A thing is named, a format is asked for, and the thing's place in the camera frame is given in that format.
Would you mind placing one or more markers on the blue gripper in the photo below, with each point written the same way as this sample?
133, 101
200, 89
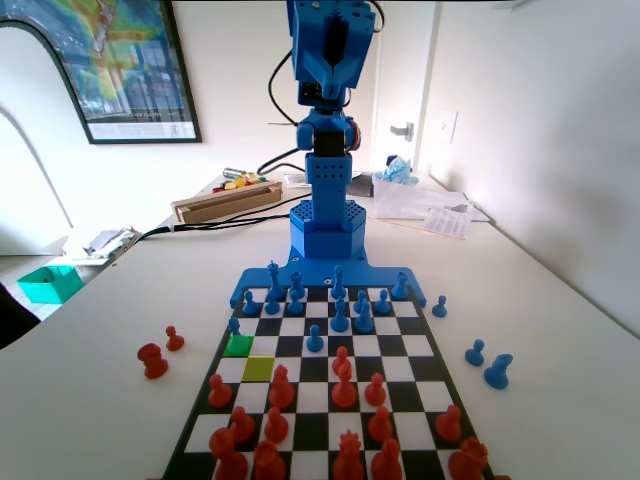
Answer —
332, 76

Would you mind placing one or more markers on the blue chess pawn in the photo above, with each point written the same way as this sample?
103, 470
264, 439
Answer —
439, 307
234, 327
295, 305
249, 306
272, 306
475, 354
314, 341
360, 299
382, 304

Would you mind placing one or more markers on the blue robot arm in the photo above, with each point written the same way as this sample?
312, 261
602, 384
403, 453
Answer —
327, 240

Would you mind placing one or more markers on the tall blue chess king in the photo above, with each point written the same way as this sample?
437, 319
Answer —
273, 277

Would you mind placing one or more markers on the tall blue chess queen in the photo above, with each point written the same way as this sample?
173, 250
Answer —
338, 282

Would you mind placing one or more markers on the blue chess bishop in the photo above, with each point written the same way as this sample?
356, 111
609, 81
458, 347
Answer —
339, 317
363, 320

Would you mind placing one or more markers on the black and white chessboard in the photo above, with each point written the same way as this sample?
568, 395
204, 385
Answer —
390, 345

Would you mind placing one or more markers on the red chess pawn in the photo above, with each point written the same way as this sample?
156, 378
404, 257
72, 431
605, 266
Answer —
375, 391
174, 340
241, 426
341, 356
219, 392
380, 425
448, 424
275, 426

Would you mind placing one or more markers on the red chess bishop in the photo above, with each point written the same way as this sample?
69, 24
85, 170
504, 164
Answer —
281, 390
344, 390

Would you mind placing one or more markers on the red chess rook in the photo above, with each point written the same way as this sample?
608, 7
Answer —
468, 459
152, 362

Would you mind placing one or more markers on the blue chess knight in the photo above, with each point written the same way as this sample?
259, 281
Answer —
497, 374

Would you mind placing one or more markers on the red chess queen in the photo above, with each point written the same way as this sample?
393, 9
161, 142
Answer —
348, 460

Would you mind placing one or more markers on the red chess knight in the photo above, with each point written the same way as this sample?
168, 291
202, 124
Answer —
269, 462
227, 457

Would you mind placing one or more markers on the green toy block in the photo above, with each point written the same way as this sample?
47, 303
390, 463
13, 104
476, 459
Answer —
260, 178

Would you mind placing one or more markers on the silver metal can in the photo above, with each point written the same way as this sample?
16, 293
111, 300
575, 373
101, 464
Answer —
232, 173

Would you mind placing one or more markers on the blue plush toy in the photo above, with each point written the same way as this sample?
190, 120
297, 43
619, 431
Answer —
397, 170

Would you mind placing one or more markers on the yellow toy block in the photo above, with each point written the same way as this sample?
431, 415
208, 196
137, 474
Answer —
231, 186
242, 182

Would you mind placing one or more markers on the red toy block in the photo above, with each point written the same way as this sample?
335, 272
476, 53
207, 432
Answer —
218, 189

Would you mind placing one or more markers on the long cardboard box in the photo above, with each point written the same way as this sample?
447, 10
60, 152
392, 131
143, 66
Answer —
225, 205

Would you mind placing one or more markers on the black framed map poster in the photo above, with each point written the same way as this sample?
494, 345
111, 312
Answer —
130, 70

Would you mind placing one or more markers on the printed paper sheet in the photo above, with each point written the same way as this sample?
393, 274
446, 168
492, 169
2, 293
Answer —
447, 222

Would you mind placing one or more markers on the crumpled white paper pile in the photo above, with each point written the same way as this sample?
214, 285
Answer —
107, 240

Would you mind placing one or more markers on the teal open box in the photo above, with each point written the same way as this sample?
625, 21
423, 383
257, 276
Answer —
45, 292

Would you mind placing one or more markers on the white wall switch plate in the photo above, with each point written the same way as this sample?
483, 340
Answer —
446, 126

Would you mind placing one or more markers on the blue printed base plate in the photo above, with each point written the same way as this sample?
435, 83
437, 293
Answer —
312, 274

